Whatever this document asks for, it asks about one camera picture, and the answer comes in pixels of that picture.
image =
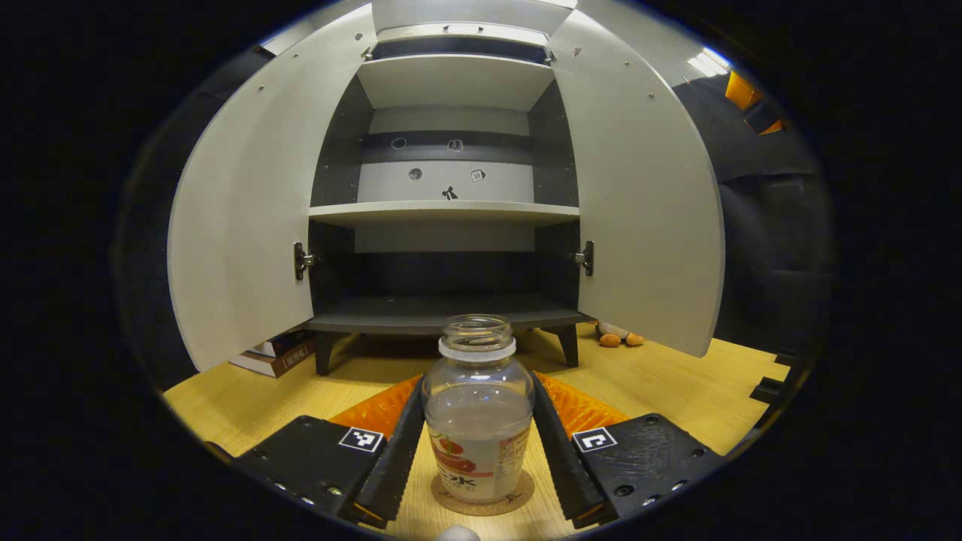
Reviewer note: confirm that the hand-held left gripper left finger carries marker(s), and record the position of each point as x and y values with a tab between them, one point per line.
394	458

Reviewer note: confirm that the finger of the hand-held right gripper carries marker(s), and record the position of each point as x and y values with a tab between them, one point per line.
741	90
772	128

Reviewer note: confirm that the round cork coaster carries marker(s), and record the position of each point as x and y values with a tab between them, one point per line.
481	509

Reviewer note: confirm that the clear bottle with red label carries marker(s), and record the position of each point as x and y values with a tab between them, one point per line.
477	421

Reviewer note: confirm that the brown book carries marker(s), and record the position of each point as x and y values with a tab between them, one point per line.
278	364

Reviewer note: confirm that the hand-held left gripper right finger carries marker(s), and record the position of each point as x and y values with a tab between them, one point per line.
560	458

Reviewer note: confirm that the grey cabinet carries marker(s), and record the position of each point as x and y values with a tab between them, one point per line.
443	214

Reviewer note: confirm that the grey cabinet door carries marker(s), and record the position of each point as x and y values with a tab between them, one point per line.
248	210
639	195

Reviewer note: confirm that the black backdrop cloth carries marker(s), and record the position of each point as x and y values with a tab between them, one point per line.
766	225

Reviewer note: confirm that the penguin plush toy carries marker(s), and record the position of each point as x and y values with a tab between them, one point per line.
610	340

